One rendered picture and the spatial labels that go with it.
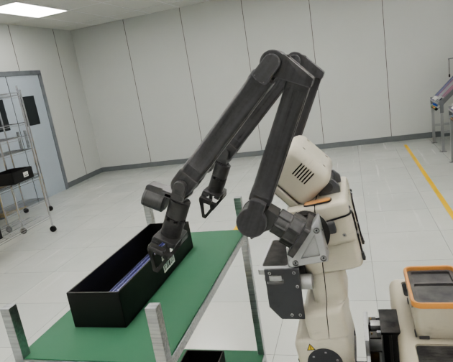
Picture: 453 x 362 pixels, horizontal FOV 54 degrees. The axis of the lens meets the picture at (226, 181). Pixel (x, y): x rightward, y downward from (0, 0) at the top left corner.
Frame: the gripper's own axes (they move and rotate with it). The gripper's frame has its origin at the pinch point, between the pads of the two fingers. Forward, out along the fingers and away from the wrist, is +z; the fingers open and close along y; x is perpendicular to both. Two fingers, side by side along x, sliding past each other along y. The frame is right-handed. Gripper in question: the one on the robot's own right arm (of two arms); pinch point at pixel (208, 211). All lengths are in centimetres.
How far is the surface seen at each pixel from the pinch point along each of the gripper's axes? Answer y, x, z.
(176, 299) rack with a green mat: 33.8, 5.3, 16.6
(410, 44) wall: -691, 112, -120
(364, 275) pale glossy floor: -169, 95, 76
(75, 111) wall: -638, -450, 187
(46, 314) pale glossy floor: -112, -123, 185
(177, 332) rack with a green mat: 52, 12, 13
